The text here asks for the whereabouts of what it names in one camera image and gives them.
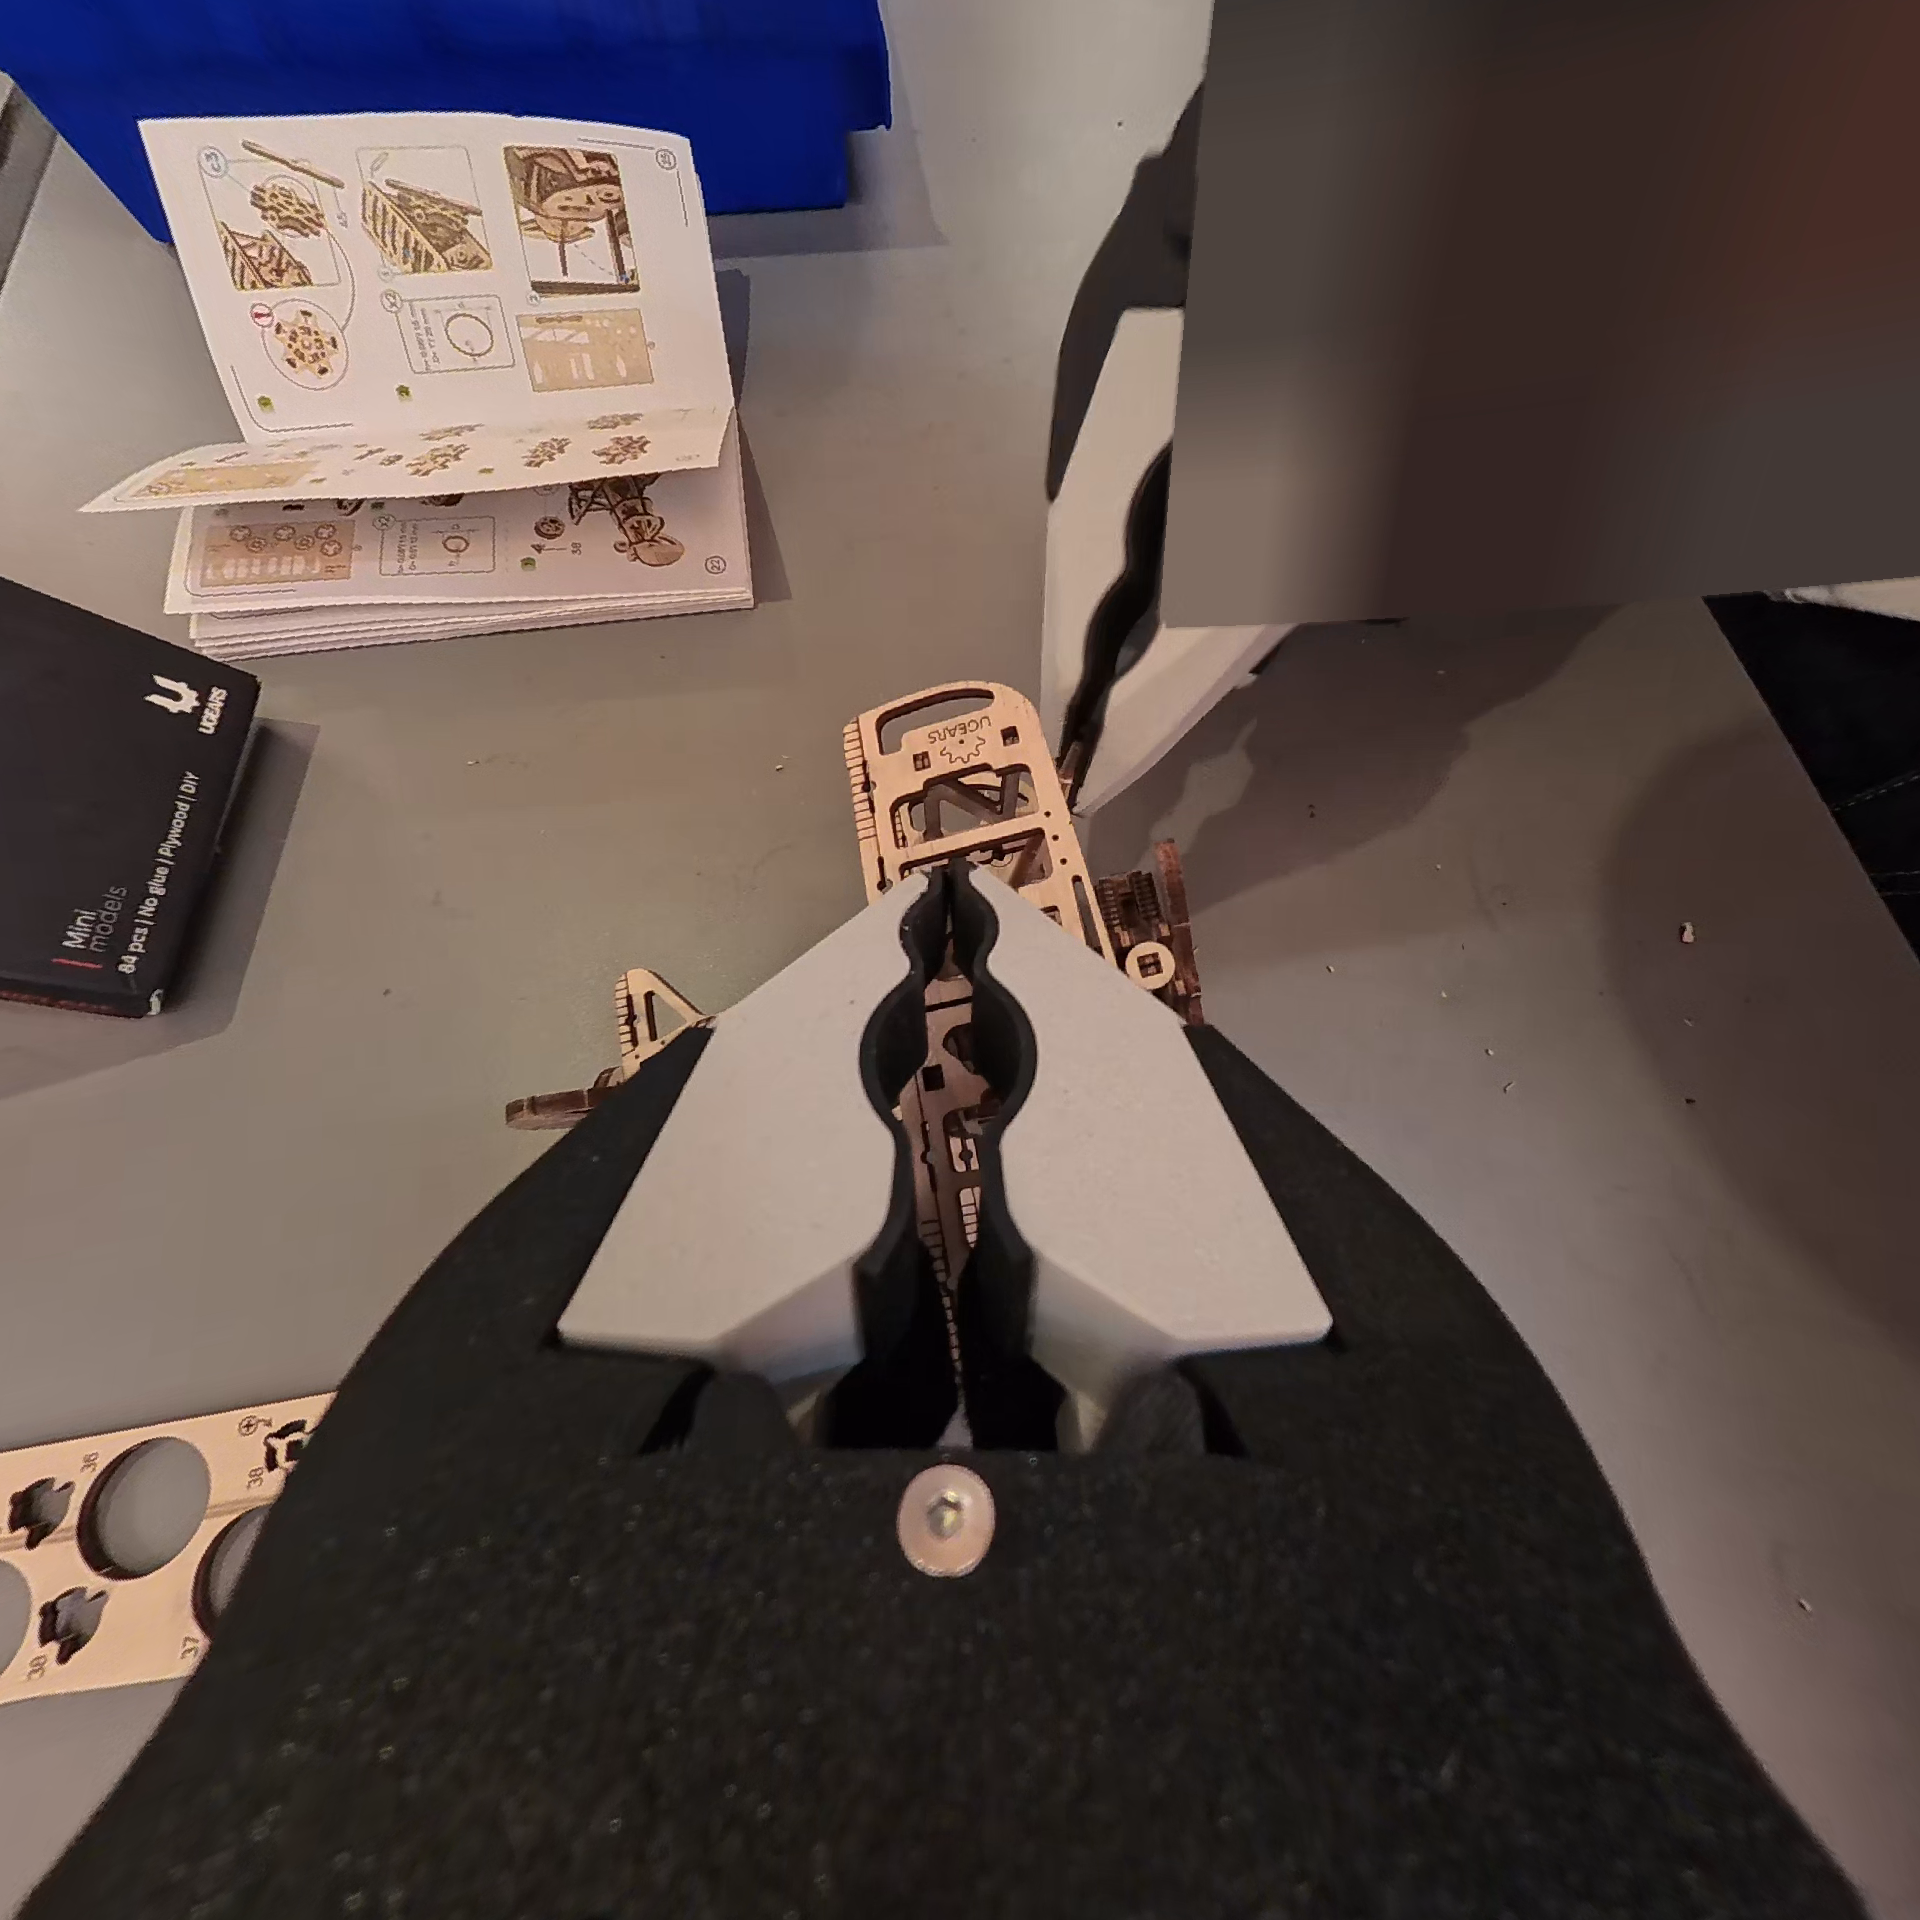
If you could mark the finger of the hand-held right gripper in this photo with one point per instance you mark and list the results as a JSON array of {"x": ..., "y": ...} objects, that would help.
[
  {"x": 1200, "y": 707},
  {"x": 1080, "y": 601}
]

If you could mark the blue plastic bin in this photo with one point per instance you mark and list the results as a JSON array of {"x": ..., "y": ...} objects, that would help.
[{"x": 451, "y": 60}]

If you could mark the wooden model airplane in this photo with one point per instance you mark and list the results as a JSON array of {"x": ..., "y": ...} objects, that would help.
[{"x": 960, "y": 779}]

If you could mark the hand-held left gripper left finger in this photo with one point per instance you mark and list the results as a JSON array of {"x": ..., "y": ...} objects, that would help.
[{"x": 706, "y": 1186}]

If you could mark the wooden punched parts sheet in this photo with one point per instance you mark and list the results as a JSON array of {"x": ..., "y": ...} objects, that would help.
[{"x": 141, "y": 1607}]

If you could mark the person's dark jeans leg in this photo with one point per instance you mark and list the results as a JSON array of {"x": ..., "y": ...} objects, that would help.
[{"x": 1843, "y": 707}]

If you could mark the open instruction booklet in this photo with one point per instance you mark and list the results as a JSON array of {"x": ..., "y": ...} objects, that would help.
[{"x": 451, "y": 271}]

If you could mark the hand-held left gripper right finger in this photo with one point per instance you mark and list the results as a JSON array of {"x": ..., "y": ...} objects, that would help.
[{"x": 1157, "y": 1186}]

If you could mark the black cardboard box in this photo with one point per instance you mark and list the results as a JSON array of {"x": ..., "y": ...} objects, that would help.
[{"x": 103, "y": 779}]

